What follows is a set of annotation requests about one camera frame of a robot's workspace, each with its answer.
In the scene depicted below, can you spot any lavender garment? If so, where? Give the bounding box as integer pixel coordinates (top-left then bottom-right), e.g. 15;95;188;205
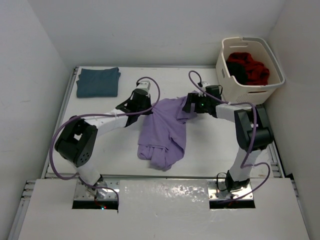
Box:
137;96;197;171

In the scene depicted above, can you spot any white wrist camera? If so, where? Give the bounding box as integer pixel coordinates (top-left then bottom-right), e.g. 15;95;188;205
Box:
135;80;151;95
197;81;210;89

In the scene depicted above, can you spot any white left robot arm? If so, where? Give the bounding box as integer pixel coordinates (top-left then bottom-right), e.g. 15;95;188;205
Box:
54;87;152;191

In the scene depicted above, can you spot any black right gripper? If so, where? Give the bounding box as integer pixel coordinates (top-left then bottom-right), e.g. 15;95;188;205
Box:
183;92;211;114

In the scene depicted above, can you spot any cream perforated laundry basket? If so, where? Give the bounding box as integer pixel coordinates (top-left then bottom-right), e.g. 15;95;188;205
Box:
215;37;285;105

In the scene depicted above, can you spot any black garment in basket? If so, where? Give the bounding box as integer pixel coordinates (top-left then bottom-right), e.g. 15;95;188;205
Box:
226;62;248;85

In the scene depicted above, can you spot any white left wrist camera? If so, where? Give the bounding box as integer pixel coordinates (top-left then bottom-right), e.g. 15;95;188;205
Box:
135;80;151;95

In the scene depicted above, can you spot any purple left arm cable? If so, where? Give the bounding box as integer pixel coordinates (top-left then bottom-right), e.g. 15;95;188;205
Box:
49;76;161;202

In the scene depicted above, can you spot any aluminium table edge rail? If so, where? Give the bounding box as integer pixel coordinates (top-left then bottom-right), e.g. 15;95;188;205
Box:
40;66;79;179

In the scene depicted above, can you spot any red garment in basket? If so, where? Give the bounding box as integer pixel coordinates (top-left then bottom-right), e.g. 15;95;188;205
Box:
226;52;270;86

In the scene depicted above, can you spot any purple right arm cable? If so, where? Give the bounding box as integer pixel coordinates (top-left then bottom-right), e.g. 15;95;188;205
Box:
188;70;271;202

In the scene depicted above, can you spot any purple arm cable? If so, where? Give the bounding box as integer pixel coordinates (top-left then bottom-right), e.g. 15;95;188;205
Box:
49;76;161;202
188;70;271;202

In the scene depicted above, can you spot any white front cover panel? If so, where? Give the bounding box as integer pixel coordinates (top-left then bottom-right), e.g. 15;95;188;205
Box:
19;178;309;240

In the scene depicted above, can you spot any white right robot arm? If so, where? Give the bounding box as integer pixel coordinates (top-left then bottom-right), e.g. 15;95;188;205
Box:
182;85;274;192

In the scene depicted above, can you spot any blue t shirt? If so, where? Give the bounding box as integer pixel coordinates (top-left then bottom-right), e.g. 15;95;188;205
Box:
76;67;121;99

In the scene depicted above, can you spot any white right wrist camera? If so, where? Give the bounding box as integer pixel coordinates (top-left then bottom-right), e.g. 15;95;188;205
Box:
197;81;210;89

